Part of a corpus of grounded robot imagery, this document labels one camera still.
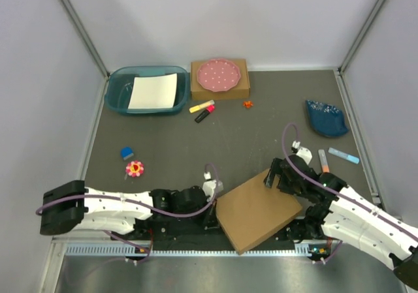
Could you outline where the brown cardboard box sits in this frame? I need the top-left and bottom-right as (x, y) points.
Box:
(216, 170), (302, 255)
(191, 59), (250, 100)

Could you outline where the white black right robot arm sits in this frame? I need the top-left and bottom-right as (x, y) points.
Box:
(264, 155), (417, 289)

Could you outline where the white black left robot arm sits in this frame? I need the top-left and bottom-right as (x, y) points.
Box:
(36, 179), (223, 239)

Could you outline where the closed brown cardboard box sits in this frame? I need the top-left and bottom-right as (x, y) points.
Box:
(191, 59), (250, 100)

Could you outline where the grey orange pen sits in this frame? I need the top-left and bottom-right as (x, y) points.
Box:
(318, 149), (330, 173)

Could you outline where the light blue pen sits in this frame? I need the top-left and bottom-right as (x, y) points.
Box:
(328, 147), (360, 164)

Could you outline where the small orange candy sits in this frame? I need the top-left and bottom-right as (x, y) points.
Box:
(242, 100), (253, 108)

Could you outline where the black pink highlighter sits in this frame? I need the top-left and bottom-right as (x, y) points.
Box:
(195, 105), (216, 123)

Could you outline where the yellow highlighter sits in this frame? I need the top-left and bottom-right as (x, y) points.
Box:
(189, 100), (215, 114)

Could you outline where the pink plush flower toy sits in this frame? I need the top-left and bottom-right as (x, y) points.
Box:
(125, 161), (144, 177)

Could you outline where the pink dotted plate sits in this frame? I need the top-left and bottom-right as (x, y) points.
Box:
(197, 58), (241, 93)

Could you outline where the blue eraser block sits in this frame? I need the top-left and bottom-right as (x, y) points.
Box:
(120, 147), (134, 160)

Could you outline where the white paper sheet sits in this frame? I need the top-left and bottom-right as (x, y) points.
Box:
(127, 73), (178, 110)

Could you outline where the teal plastic bin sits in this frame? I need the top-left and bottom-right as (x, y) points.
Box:
(104, 66), (191, 115)

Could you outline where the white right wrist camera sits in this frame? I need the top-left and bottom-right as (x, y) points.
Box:
(291, 140), (313, 165)

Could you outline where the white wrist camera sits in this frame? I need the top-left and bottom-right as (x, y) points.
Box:
(202, 172), (223, 200)
(291, 140), (313, 165)

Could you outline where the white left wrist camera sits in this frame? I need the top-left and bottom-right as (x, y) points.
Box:
(202, 172), (223, 200)

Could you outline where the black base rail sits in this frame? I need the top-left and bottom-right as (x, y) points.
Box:
(126, 218), (327, 247)

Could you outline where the grey slotted cable duct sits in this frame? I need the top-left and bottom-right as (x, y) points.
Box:
(65, 243), (330, 257)

